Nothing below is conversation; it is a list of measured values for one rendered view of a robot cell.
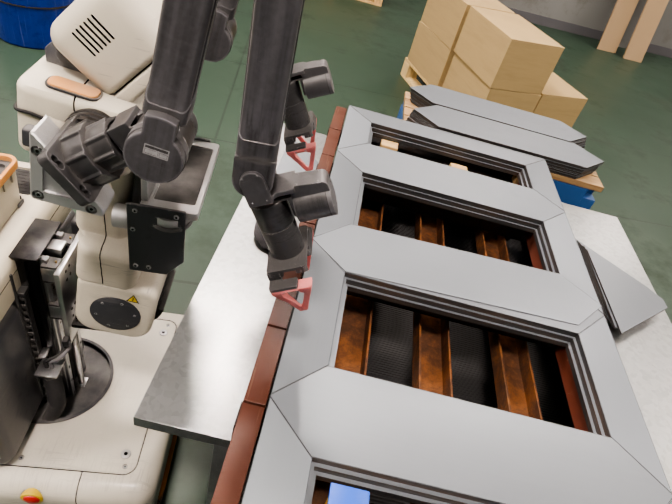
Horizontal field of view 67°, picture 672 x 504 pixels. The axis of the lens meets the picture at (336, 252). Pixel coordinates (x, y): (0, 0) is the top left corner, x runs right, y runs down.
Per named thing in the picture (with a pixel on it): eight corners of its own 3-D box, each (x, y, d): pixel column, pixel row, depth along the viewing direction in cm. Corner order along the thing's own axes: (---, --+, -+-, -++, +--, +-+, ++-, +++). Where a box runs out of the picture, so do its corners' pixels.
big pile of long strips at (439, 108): (578, 139, 223) (585, 127, 219) (603, 187, 192) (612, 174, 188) (406, 91, 219) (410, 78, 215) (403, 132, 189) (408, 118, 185)
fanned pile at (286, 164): (323, 147, 189) (325, 138, 186) (304, 206, 159) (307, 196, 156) (291, 139, 188) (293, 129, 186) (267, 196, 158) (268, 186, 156)
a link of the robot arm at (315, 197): (243, 144, 75) (235, 177, 68) (318, 127, 73) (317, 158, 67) (269, 207, 82) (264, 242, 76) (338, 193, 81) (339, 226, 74)
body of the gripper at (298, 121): (314, 117, 119) (306, 87, 114) (314, 138, 111) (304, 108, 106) (288, 123, 120) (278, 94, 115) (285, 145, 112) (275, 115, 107)
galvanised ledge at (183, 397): (327, 142, 199) (329, 136, 197) (233, 449, 99) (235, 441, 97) (278, 129, 198) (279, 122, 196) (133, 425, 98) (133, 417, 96)
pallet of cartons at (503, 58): (491, 85, 489) (531, -4, 437) (564, 164, 391) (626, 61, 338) (397, 70, 461) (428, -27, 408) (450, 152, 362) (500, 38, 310)
